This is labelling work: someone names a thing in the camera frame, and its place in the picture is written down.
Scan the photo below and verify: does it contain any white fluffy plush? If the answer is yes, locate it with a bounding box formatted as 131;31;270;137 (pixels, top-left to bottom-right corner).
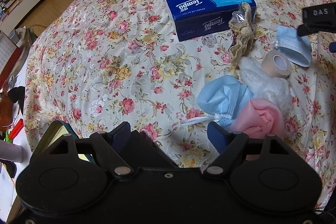
239;57;292;118

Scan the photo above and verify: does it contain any floral bed cover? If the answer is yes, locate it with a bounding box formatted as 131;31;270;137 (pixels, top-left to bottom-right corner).
23;0;335;209

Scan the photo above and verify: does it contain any red marker pen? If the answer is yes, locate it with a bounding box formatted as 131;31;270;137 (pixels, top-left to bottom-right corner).
9;119;24;140

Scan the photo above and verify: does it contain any pink cloth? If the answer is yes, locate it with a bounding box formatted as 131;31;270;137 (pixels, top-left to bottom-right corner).
228;98;285;140

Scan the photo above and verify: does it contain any black plush toy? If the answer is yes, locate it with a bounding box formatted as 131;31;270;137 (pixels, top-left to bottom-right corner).
7;86;25;114

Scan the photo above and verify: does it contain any blue Tempo tissue pack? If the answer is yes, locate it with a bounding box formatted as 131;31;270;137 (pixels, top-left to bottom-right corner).
165;0;257;42

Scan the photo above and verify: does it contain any beige tape roll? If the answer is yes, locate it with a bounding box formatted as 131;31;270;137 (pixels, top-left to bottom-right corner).
261;50;291;79

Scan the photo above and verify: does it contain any beige crumpled mesh cloth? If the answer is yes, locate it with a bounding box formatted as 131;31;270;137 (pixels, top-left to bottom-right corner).
228;2;255;65

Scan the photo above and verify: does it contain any light blue face mask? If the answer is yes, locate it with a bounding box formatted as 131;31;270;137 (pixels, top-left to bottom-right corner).
181;75;253;128
276;26;312;67

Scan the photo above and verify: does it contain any low white shelf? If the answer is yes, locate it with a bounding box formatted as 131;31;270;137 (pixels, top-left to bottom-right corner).
1;0;41;36

